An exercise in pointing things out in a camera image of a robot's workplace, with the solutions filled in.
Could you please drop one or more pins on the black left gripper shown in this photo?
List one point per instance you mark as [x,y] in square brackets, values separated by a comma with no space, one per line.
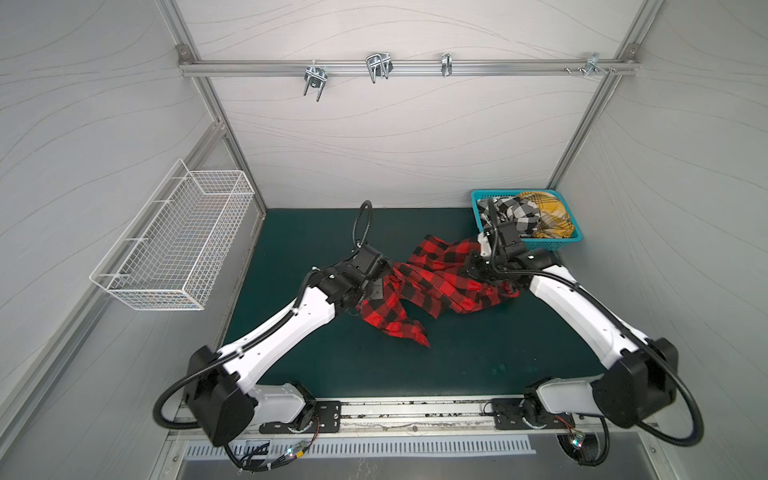
[378,288]

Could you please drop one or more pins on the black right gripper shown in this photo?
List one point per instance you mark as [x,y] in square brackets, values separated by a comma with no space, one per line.
[480,267]

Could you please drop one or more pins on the red black plaid shirt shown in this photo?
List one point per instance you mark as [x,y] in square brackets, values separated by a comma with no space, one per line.
[434,278]

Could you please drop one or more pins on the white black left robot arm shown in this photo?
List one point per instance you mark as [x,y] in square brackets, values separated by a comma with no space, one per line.
[229,397]

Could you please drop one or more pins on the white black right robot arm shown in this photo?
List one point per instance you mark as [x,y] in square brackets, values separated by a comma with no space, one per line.
[640,374]

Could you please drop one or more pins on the teal plastic basket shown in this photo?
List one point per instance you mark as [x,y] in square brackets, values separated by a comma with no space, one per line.
[531,242]

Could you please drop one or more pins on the black white checkered shirt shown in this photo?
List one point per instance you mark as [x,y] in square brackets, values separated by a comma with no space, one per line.
[524,214]

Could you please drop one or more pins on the yellow plaid shirt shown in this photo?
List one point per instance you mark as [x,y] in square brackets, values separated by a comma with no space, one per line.
[554,220]

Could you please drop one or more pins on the metal clip hook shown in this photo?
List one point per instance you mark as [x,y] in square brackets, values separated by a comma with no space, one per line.
[446,64]

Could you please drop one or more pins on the metal u-bolt hook left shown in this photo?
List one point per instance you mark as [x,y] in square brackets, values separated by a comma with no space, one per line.
[315,79]

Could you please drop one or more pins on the metal u-bolt hook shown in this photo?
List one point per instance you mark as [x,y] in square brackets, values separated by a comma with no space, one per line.
[379,65]
[315,79]

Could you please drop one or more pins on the metal u-bolt hook middle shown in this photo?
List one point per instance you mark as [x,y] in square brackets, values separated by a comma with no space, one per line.
[379,65]

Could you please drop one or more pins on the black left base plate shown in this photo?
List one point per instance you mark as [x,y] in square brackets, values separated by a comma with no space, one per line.
[316,416]

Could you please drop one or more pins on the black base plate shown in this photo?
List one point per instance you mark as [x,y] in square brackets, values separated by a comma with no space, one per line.
[524,414]
[316,416]

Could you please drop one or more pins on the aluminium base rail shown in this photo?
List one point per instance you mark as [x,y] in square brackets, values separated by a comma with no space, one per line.
[416,416]

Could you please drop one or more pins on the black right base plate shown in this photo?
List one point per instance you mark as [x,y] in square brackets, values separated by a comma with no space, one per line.
[524,414]

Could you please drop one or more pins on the white wire basket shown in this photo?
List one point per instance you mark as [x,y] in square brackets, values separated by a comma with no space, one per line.
[171,253]

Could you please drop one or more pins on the metal bracket hook right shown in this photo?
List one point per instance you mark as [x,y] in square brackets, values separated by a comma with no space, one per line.
[591,67]

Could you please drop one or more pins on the aluminium horizontal rail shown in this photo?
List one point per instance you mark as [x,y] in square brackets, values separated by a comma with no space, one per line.
[401,68]

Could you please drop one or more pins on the right aluminium corner post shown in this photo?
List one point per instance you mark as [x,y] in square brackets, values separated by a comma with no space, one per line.
[627,50]

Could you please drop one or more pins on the aluminium corner frame post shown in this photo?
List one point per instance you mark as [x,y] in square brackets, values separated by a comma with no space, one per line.
[181,36]

